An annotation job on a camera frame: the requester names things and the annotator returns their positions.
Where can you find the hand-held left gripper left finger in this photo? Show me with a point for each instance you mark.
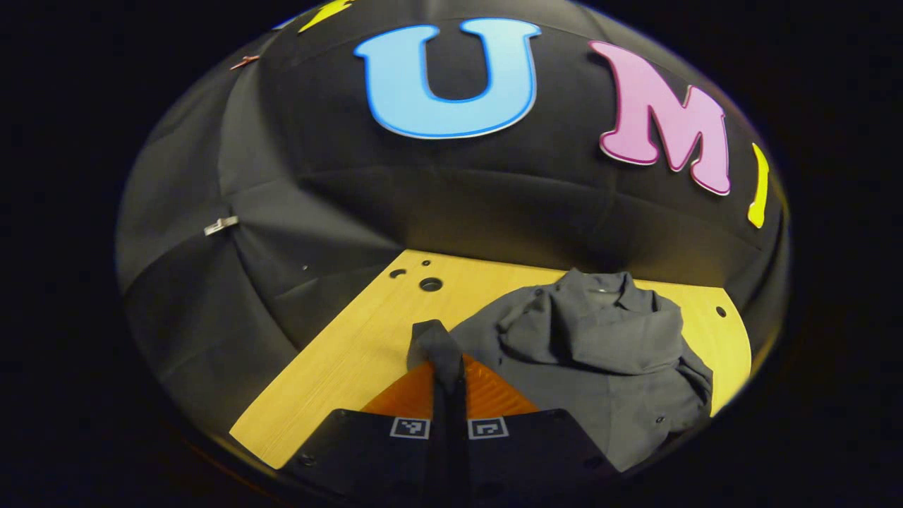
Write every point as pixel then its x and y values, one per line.
pixel 439 451

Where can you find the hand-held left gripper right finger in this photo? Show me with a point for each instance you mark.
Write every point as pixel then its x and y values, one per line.
pixel 462 451

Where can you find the grey button shirt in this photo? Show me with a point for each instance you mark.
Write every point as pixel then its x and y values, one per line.
pixel 600 353

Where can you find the black backdrop cloth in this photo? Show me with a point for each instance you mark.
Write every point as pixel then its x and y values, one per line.
pixel 317 197

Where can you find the silver metal clip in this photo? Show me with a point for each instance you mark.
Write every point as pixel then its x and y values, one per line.
pixel 221 225

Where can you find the red clip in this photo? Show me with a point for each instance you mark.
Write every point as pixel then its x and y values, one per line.
pixel 245 61

